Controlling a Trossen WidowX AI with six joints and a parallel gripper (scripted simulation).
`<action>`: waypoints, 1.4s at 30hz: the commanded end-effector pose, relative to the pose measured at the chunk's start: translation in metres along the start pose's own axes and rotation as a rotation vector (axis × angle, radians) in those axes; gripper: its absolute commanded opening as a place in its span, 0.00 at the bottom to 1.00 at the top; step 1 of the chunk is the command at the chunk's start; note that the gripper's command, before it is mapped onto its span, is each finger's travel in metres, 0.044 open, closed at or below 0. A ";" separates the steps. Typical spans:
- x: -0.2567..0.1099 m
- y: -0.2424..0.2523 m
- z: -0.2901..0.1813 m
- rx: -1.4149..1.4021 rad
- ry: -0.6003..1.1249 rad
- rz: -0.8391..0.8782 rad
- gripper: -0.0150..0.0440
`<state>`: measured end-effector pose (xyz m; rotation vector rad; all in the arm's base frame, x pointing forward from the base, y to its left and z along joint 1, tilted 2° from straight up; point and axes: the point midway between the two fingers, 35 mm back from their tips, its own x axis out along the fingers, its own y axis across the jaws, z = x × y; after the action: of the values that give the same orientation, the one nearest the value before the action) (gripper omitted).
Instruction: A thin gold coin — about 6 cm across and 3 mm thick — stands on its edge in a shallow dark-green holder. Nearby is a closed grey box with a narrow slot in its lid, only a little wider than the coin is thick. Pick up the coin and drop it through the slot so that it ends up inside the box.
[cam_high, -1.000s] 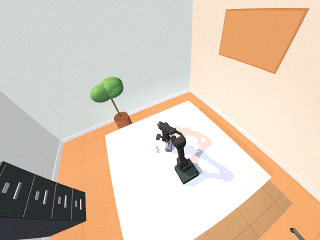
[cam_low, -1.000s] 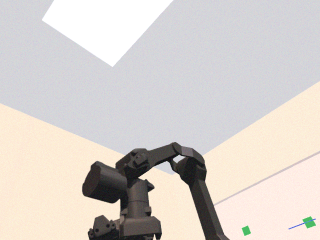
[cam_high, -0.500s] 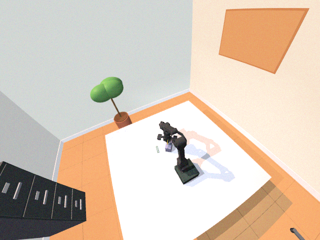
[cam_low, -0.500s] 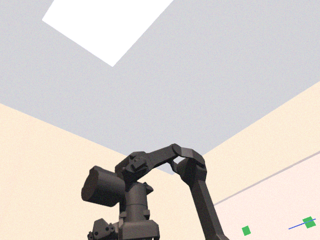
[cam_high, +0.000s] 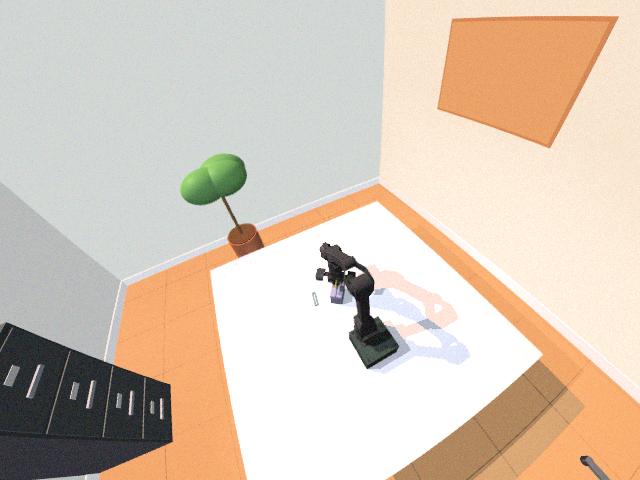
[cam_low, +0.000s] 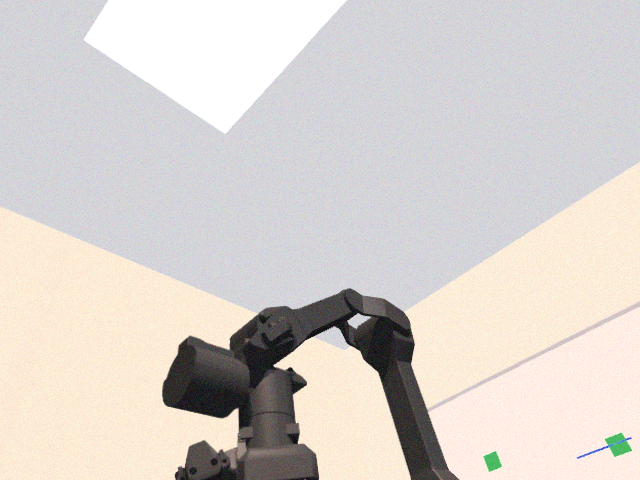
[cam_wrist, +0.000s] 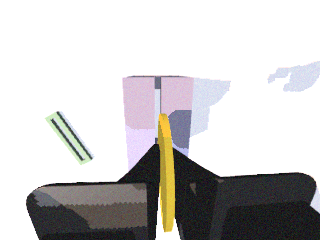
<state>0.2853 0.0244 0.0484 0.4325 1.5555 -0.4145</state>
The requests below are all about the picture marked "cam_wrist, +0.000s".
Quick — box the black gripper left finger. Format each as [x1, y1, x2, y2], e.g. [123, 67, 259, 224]
[25, 144, 160, 240]

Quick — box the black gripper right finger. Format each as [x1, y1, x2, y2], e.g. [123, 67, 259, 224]
[172, 147, 317, 240]

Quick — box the thin gold coin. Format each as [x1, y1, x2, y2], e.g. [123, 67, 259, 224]
[158, 113, 175, 233]

